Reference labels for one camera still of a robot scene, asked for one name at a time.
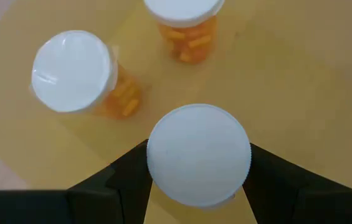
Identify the large amber pill bottle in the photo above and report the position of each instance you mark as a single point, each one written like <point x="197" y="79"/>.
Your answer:
<point x="73" y="71"/>
<point x="185" y="12"/>
<point x="199" y="155"/>

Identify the yellow plastic bin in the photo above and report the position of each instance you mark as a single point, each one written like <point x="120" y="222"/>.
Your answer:
<point x="288" y="93"/>

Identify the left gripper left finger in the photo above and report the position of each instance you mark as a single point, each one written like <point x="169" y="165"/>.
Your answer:
<point x="116" y="193"/>

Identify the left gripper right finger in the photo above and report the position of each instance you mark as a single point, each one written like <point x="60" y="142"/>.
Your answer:
<point x="288" y="193"/>

